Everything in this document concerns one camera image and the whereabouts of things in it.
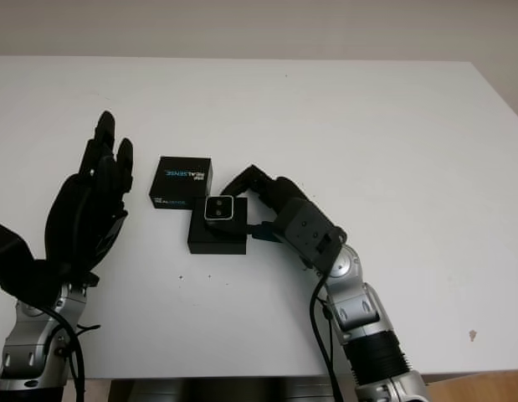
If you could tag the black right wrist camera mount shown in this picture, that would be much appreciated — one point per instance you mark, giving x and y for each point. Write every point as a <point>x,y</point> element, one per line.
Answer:
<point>313,230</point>

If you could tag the grey robot torso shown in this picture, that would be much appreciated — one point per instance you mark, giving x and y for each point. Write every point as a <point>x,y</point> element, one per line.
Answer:
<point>233,387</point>

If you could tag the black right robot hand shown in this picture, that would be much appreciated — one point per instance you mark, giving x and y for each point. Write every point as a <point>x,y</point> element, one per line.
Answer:
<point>283,192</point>

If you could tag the black box base foam insert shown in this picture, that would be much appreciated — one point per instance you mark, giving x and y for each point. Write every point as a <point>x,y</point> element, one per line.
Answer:
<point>216,240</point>

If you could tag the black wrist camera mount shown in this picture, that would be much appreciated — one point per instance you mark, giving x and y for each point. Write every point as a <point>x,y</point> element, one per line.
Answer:
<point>11,259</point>
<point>313,230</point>

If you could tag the black RealSense box lid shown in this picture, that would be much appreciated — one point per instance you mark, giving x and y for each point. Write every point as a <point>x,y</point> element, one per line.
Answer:
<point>179,176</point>

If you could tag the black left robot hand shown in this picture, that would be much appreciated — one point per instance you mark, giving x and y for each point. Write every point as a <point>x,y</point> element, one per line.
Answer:
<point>83,209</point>

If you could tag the small silver square camera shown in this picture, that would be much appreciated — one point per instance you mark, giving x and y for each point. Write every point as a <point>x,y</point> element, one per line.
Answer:
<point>218,209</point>

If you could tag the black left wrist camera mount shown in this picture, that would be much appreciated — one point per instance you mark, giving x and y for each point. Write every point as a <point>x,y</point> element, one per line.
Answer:
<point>11,259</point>

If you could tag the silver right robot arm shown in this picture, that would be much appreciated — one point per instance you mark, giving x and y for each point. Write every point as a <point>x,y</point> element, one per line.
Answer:
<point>367,318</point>

